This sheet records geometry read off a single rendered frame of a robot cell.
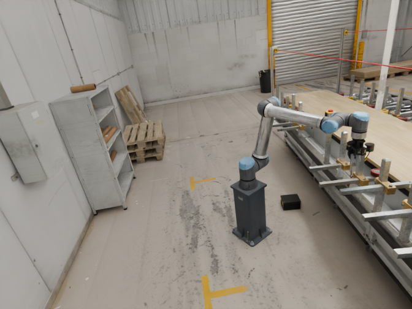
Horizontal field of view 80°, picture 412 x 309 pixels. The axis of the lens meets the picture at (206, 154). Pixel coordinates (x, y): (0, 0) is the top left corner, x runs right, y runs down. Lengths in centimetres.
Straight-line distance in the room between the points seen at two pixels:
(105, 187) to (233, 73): 710
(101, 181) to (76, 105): 99
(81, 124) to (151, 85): 639
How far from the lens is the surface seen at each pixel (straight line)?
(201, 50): 929
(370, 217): 163
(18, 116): 237
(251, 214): 249
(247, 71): 966
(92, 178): 345
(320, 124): 181
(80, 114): 316
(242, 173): 233
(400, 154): 251
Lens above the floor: 194
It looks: 25 degrees down
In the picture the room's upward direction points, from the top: 9 degrees counter-clockwise
